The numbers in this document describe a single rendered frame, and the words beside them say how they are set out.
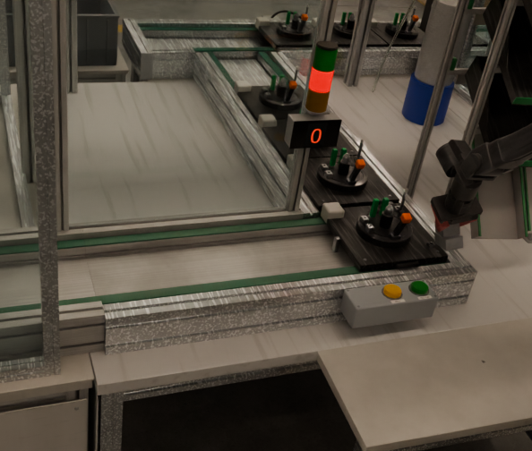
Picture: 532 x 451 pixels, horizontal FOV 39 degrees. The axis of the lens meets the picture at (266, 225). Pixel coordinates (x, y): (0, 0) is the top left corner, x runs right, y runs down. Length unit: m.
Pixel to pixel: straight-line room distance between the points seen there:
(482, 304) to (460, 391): 0.33
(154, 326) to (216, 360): 0.15
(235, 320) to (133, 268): 0.27
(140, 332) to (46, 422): 0.26
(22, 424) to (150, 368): 0.28
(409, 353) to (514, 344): 0.27
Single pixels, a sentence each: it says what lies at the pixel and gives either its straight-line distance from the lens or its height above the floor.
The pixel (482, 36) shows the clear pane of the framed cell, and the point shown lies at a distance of 3.03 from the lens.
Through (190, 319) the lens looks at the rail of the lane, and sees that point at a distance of 1.62.
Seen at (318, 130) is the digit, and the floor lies 1.22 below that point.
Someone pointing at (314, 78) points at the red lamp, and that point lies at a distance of 1.74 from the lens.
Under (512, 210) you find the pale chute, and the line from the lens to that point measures 2.03.
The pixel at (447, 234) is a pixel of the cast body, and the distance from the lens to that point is 1.82.
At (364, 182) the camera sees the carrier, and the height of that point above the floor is 0.99.
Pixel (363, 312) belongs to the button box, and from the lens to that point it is 1.69.
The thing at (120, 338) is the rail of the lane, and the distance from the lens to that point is 1.61.
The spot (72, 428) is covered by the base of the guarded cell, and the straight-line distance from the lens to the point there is 1.69.
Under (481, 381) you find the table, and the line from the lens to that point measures 1.76.
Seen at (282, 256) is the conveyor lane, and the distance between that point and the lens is 1.85.
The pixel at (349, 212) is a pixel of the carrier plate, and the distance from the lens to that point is 1.97.
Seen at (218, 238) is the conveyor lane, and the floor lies 0.93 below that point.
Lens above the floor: 2.00
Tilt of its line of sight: 34 degrees down
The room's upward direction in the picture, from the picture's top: 9 degrees clockwise
